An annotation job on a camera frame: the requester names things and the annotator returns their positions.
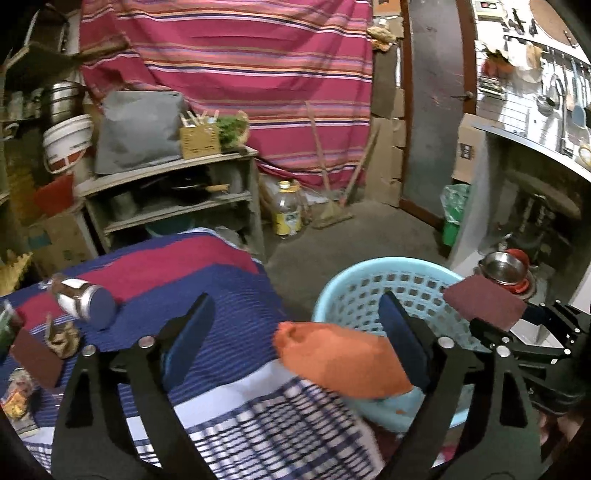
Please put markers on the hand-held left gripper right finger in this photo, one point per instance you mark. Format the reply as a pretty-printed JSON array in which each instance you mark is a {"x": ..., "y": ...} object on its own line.
[{"x": 406, "y": 350}]

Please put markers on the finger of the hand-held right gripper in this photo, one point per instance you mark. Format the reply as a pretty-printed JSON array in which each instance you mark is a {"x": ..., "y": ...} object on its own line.
[
  {"x": 498, "y": 341},
  {"x": 565, "y": 318}
]

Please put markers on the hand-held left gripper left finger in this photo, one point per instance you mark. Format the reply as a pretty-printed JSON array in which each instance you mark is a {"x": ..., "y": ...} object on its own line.
[{"x": 178, "y": 364}]

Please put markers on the maroon rectangular block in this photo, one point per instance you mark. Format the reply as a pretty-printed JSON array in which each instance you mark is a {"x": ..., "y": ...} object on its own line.
[
  {"x": 485, "y": 302},
  {"x": 37, "y": 357}
]

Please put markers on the light blue plastic basket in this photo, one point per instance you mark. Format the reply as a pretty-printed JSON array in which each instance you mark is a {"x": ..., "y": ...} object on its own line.
[{"x": 351, "y": 295}]

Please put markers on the steel bowl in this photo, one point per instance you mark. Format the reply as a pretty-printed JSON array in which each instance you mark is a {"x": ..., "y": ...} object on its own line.
[{"x": 501, "y": 270}]

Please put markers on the checked red blue tablecloth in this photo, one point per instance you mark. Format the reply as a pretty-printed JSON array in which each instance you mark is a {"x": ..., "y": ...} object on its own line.
[{"x": 207, "y": 258}]

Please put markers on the shiny foil jar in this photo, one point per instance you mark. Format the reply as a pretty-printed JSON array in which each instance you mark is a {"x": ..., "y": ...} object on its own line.
[{"x": 83, "y": 300}]

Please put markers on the clear plastic bag orange header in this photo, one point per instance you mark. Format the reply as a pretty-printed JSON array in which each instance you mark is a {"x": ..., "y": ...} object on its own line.
[{"x": 16, "y": 401}]

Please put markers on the grey concrete counter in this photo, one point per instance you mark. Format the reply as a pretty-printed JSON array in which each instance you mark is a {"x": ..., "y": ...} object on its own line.
[{"x": 545, "y": 152}]

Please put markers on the brown cardboard box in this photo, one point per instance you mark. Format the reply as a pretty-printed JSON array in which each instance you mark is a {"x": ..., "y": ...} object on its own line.
[{"x": 60, "y": 244}]

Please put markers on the small metal pot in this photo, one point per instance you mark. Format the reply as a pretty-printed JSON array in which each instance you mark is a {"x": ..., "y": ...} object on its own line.
[{"x": 122, "y": 205}]

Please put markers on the dark green jar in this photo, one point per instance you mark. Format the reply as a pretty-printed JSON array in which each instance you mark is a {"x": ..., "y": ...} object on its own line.
[{"x": 8, "y": 327}]

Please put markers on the black frying pan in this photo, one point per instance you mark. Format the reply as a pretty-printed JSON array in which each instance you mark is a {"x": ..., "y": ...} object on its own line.
[{"x": 194, "y": 189}]

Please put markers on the yellow oil bottle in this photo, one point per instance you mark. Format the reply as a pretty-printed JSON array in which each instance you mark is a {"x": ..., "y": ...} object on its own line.
[{"x": 286, "y": 212}]

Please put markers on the cardboard egg carton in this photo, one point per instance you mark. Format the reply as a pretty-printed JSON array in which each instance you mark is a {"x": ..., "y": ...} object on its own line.
[{"x": 14, "y": 274}]

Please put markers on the printed cardboard box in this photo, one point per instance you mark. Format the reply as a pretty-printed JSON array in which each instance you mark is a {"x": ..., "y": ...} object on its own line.
[{"x": 468, "y": 150}]

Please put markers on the low wooden shelf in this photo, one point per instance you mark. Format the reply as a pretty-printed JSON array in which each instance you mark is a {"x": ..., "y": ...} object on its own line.
[{"x": 175, "y": 164}]

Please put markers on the red plastic basket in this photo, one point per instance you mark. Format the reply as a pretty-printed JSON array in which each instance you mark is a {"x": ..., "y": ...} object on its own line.
[{"x": 55, "y": 196}]

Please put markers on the wooden utensil box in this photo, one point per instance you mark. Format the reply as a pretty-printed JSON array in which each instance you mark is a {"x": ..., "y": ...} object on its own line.
[{"x": 199, "y": 141}]

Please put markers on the grey metal door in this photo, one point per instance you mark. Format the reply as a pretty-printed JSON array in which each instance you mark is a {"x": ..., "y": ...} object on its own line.
[{"x": 434, "y": 115}]

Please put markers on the grey cushion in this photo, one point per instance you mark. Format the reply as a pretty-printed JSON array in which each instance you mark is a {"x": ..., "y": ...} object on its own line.
[{"x": 138, "y": 131}]

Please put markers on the green leafy vegetables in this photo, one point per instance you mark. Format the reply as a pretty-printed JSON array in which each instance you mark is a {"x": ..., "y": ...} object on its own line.
[{"x": 233, "y": 131}]

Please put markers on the white plastic bucket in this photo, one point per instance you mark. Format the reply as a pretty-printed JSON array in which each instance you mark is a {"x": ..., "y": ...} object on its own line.
[{"x": 69, "y": 143}]

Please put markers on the steel cooking pot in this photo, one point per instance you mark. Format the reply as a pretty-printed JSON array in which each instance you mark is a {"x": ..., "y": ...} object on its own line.
[{"x": 64, "y": 101}]

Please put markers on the pink striped curtain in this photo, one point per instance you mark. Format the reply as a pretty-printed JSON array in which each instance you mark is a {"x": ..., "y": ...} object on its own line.
[{"x": 231, "y": 69}]

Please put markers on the cardboard sheets on wall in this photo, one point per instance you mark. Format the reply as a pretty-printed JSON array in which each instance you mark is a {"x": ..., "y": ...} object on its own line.
[{"x": 385, "y": 152}]

